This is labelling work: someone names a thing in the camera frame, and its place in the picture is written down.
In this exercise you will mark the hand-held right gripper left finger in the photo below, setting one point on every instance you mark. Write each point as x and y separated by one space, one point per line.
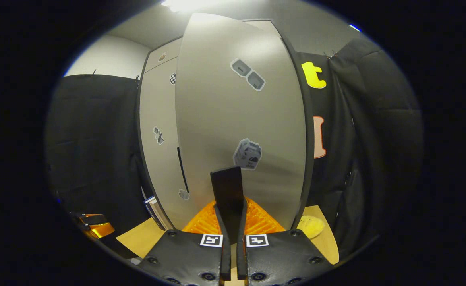
225 254

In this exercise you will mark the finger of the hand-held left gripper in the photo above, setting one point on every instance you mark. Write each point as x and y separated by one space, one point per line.
99 227

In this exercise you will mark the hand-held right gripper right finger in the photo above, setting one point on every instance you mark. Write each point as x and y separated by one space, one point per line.
240 254

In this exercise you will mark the grey double-door shoe cabinet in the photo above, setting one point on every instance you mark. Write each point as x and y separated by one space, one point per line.
171 49

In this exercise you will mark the yellow round sponge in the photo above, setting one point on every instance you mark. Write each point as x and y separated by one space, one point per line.
311 227

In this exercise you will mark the black backdrop cloth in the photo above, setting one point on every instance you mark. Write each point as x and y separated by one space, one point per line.
376 119

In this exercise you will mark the small ceiling light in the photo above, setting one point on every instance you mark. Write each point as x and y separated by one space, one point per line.
355 28

